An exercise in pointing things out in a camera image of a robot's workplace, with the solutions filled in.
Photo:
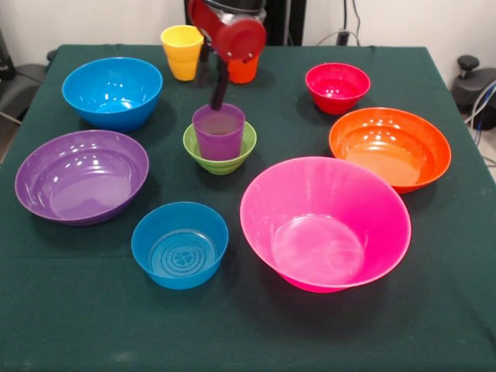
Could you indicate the dark green tablecloth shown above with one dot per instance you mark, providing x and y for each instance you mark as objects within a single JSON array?
[{"x": 248, "y": 329}]

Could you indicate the pink plastic bowl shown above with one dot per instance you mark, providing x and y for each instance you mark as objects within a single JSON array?
[{"x": 321, "y": 232}]

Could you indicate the black chair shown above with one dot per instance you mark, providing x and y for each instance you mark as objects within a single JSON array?
[{"x": 19, "y": 85}]

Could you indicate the purple plastic cup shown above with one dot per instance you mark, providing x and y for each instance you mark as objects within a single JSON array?
[{"x": 219, "y": 143}]

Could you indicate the small blue plastic bowl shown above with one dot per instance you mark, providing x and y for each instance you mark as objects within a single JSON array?
[{"x": 178, "y": 252}]

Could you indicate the green plastic bowl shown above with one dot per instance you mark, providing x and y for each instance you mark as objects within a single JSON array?
[{"x": 224, "y": 166}]

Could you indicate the yellow plastic cup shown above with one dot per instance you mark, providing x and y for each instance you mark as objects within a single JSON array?
[{"x": 178, "y": 58}]

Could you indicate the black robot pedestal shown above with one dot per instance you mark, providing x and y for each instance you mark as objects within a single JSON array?
[{"x": 283, "y": 19}]

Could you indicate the orange plastic bowl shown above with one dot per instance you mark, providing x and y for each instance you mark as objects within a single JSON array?
[{"x": 387, "y": 151}]

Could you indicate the purple plastic bowl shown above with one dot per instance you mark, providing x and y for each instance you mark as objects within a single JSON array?
[{"x": 77, "y": 182}]

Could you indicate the orange plastic cup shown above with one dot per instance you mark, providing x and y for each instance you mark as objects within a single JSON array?
[{"x": 242, "y": 71}]

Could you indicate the red plastic bowl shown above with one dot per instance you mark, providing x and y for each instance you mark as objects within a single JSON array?
[{"x": 337, "y": 93}]

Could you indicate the large blue plastic bowl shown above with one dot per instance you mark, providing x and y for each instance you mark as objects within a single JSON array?
[{"x": 112, "y": 100}]

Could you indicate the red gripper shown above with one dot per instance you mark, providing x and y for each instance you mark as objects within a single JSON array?
[{"x": 240, "y": 40}]

